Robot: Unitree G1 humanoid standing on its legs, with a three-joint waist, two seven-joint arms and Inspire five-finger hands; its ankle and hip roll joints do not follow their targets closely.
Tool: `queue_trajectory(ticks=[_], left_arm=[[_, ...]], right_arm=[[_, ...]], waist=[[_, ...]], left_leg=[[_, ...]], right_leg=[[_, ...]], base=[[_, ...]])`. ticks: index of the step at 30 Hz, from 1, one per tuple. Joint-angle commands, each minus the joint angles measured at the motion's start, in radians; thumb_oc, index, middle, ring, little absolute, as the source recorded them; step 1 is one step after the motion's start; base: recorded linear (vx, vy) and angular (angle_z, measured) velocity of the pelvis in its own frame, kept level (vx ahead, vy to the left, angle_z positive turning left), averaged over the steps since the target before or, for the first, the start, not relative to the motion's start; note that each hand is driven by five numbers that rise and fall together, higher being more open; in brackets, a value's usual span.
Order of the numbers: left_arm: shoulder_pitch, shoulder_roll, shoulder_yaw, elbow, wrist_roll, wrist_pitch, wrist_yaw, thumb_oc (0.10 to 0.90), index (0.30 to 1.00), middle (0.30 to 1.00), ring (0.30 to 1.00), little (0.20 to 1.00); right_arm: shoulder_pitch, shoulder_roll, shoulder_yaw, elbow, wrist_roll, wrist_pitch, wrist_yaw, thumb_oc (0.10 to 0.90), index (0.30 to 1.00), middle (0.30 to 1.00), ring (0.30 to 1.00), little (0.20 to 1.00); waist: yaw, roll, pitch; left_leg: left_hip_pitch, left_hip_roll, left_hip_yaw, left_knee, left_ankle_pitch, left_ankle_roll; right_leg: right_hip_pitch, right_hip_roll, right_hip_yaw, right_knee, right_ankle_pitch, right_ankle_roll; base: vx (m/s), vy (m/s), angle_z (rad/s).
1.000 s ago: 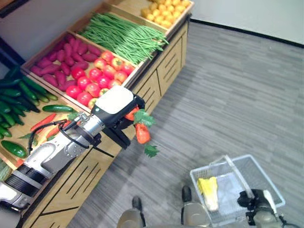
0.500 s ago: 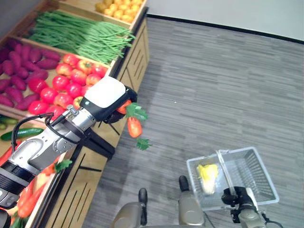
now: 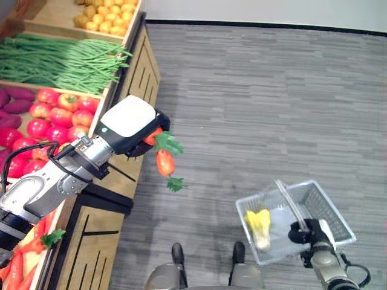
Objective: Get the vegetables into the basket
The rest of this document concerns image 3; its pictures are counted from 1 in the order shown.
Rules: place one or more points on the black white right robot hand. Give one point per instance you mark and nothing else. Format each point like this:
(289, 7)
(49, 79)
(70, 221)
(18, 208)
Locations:
(313, 231)

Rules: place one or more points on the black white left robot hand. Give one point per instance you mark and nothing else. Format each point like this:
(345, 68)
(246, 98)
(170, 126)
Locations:
(130, 116)

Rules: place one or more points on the orange carrot with green leaves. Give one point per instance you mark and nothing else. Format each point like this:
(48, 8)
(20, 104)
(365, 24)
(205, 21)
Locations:
(34, 245)
(165, 163)
(150, 138)

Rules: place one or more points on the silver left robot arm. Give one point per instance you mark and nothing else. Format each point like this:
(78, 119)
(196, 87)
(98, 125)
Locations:
(45, 187)

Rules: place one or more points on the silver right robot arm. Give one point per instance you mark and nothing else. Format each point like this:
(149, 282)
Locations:
(325, 269)

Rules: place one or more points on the red tomato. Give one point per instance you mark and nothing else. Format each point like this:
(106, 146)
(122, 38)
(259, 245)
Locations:
(77, 132)
(34, 166)
(39, 153)
(87, 104)
(24, 146)
(57, 134)
(16, 167)
(40, 110)
(38, 128)
(47, 96)
(82, 117)
(9, 136)
(61, 117)

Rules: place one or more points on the wooden produce display stand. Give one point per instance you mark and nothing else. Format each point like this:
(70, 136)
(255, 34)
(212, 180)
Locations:
(145, 69)

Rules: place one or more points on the yellow white cabbage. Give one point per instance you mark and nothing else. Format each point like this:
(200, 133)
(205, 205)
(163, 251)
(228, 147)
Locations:
(260, 225)

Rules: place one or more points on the orange tomato with green stem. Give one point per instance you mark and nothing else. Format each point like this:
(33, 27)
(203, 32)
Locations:
(68, 102)

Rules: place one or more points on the dark right robot foot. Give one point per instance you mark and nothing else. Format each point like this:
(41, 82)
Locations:
(239, 251)

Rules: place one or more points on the dark robot foot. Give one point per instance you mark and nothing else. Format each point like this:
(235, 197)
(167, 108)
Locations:
(177, 253)
(239, 251)

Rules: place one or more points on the silver right robot leg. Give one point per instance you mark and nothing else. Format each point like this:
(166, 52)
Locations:
(245, 276)

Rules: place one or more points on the yellow orange fruit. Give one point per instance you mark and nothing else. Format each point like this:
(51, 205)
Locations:
(89, 11)
(128, 7)
(81, 20)
(105, 26)
(102, 10)
(115, 9)
(98, 18)
(91, 26)
(120, 22)
(110, 17)
(127, 15)
(118, 30)

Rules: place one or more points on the green beans pile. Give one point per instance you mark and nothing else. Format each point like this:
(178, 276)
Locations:
(60, 60)

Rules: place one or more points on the purple sweet potato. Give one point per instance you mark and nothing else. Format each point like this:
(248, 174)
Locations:
(20, 93)
(3, 98)
(17, 106)
(3, 155)
(9, 121)

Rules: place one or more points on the dark left robot foot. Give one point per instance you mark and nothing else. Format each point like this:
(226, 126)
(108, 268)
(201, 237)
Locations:
(177, 253)

